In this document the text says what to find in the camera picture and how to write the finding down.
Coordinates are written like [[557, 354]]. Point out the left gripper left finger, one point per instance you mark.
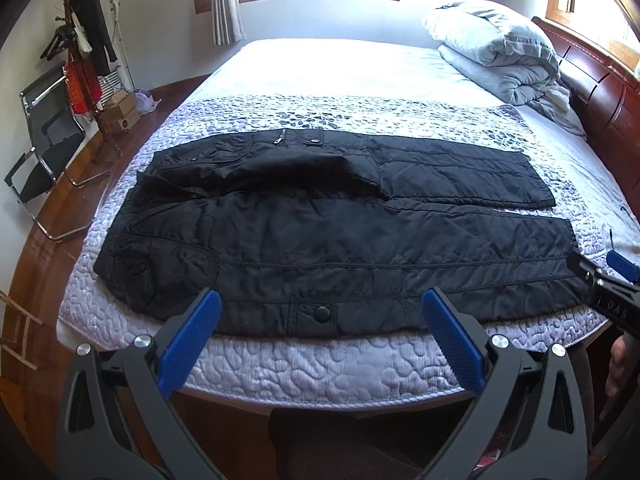
[[93, 439]]

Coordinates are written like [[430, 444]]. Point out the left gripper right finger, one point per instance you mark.
[[525, 420]]

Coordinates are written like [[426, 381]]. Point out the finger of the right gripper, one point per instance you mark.
[[584, 268], [626, 268]]

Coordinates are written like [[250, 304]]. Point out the black quilted pants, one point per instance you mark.
[[317, 234]]

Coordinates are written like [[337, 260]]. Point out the person's right hand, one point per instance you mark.
[[616, 367]]

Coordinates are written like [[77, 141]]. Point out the wooden folding rack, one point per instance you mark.
[[16, 344]]

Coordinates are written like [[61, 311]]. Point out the brown wooden headboard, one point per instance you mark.
[[605, 96]]

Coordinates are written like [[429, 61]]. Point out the folded grey duvet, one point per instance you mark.
[[506, 54]]

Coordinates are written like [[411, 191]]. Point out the bed with quilted mattress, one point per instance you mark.
[[366, 88]]

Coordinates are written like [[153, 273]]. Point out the side wooden framed window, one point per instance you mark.
[[602, 22]]

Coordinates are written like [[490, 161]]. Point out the wooden coat rack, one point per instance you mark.
[[73, 49]]

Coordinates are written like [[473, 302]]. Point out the black chrome cantilever chair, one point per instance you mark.
[[55, 137]]

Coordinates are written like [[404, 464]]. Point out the stacked cardboard boxes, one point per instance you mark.
[[120, 112]]

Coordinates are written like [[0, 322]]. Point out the small lavender object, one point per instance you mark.
[[145, 101]]

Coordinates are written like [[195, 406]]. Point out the red hanging garment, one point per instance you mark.
[[83, 87]]

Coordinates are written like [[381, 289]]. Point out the grey window curtain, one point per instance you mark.
[[227, 23]]

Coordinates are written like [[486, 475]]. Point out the white standing rack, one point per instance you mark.
[[120, 75]]

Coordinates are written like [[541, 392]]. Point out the black hanging garment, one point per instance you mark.
[[91, 17]]

